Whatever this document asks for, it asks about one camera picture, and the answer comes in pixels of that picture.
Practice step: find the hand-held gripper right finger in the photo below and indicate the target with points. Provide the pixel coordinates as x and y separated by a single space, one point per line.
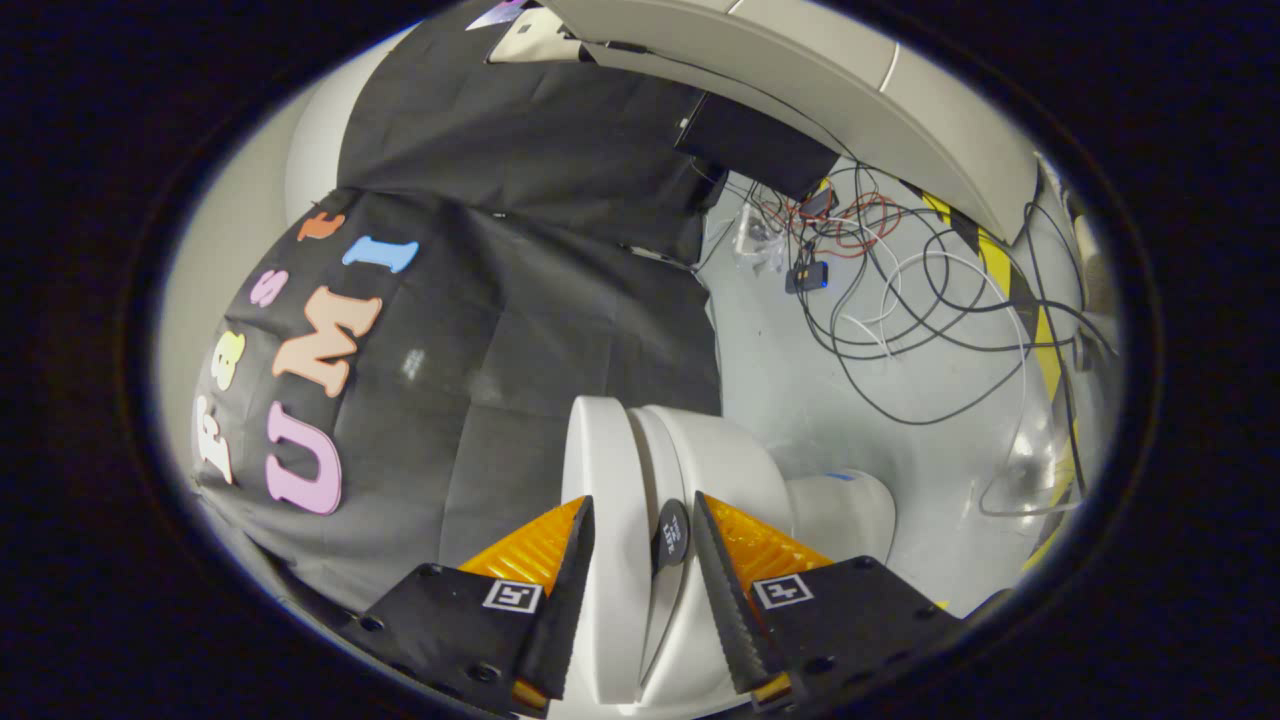
725 610

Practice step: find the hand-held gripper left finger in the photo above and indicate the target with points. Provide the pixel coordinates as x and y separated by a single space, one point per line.
565 620

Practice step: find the white toilet lid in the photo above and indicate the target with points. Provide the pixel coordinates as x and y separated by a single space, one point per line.
600 460

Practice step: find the white toilet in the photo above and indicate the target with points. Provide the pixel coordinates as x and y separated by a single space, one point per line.
730 460

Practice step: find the black backdrop cloth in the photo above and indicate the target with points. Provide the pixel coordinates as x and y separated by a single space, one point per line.
520 330

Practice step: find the small black device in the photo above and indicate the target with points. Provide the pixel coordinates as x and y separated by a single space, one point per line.
806 277

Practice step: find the yellow black floor tape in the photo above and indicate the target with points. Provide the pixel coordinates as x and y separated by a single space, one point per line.
1000 260

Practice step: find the black flat panel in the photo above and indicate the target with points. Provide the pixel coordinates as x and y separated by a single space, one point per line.
760 145

